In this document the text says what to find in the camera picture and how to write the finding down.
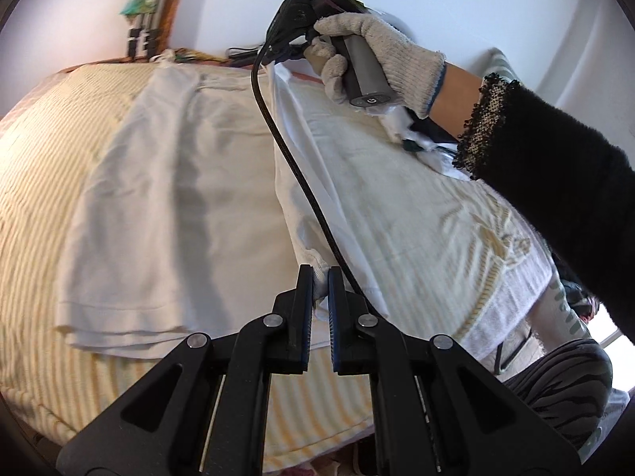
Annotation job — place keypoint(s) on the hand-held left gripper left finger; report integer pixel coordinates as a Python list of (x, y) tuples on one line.
[(307, 307)]

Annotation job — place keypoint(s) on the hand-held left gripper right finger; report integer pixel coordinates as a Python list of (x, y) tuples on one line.
[(334, 322)]

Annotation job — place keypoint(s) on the white t-shirt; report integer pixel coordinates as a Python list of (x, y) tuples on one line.
[(183, 198)]

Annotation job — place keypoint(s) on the person's right forearm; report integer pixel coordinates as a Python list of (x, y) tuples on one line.
[(555, 158)]

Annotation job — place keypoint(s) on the person's right hand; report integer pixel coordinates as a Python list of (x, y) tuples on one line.
[(397, 54)]

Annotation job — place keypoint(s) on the black and white cloth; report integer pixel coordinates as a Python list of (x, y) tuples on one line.
[(421, 141)]

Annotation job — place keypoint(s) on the green striped pillow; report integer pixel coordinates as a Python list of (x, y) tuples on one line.
[(498, 67)]

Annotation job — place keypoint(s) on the yellow striped blanket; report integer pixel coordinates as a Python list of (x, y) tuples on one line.
[(421, 218)]

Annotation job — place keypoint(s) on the person's leg in striped pants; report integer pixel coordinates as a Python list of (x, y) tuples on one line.
[(560, 386)]

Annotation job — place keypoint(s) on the wooden bed post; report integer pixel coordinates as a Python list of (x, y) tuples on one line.
[(176, 5)]

